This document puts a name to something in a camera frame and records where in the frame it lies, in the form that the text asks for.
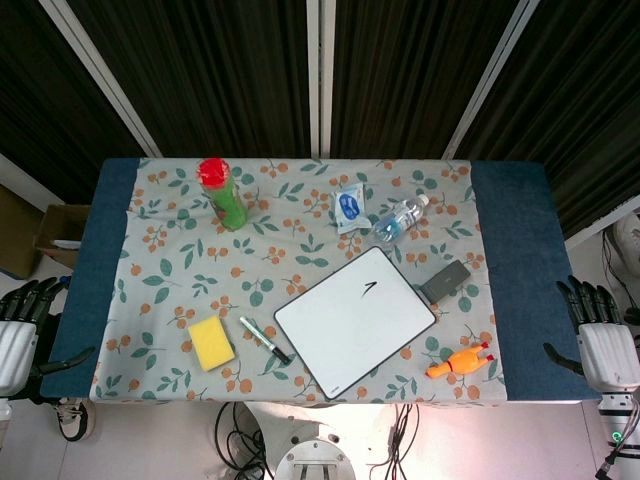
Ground orange rubber chicken toy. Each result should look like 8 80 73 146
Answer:
425 341 496 380

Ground floral tablecloth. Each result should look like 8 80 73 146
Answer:
90 158 508 404

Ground clear plastic water bottle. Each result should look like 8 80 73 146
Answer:
371 193 431 244

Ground black white sneaker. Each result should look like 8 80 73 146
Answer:
52 397 97 442

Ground white dry-erase board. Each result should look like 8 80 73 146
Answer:
273 245 438 402

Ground red black wires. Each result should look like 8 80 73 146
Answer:
367 402 421 480

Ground black cable bundle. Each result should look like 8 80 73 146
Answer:
214 401 277 480

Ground black whiteboard marker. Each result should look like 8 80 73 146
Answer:
238 315 291 365

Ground green can red lid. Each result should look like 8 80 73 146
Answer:
196 157 250 232

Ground yellow sponge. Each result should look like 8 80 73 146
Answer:
187 314 237 373

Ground blue table cover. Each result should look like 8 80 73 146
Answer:
39 158 600 404

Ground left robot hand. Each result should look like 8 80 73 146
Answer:
0 277 97 397

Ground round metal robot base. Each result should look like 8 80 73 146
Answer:
275 440 356 480

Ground brown cardboard box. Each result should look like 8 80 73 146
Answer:
0 182 91 279

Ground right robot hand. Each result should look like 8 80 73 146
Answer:
543 274 640 393

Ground dark grey board eraser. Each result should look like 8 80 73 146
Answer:
418 259 473 305

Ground white blue wet wipes pack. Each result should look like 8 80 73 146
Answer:
332 181 374 236

